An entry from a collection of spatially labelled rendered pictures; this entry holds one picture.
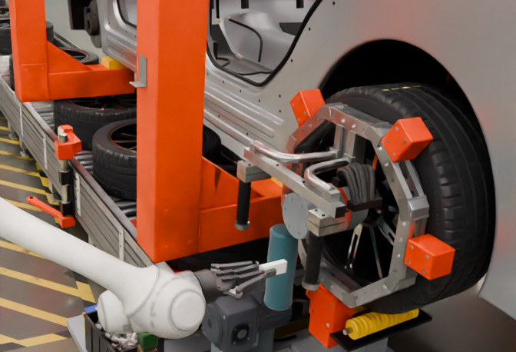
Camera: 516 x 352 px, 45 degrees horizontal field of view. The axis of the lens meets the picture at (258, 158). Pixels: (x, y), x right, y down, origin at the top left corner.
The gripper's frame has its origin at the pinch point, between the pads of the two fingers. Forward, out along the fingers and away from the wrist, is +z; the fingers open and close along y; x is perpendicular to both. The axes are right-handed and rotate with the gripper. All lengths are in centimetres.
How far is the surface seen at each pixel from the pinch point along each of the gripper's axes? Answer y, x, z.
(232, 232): -60, -25, 25
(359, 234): -17.3, -8.7, 42.9
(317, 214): 0.3, 12.3, 11.2
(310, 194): -5.8, 14.3, 13.4
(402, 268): 10.0, -2.8, 32.8
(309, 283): 1.2, -6.3, 10.4
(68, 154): -181, -37, 2
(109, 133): -191, -32, 26
